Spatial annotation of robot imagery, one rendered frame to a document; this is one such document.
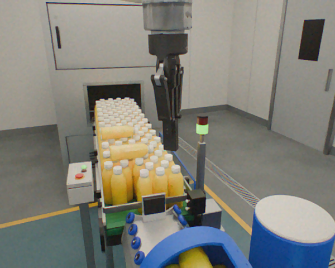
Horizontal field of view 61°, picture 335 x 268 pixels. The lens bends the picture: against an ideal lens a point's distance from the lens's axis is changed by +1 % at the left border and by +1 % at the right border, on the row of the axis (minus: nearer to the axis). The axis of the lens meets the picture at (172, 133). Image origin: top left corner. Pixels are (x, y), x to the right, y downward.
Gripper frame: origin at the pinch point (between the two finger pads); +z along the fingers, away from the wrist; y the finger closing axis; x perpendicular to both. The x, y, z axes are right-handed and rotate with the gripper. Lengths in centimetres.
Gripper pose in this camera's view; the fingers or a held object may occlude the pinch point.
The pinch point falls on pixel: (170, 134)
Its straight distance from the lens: 59.7
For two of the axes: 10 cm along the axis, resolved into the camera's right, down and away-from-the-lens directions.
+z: 0.2, 9.4, 3.5
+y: 3.3, -3.4, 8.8
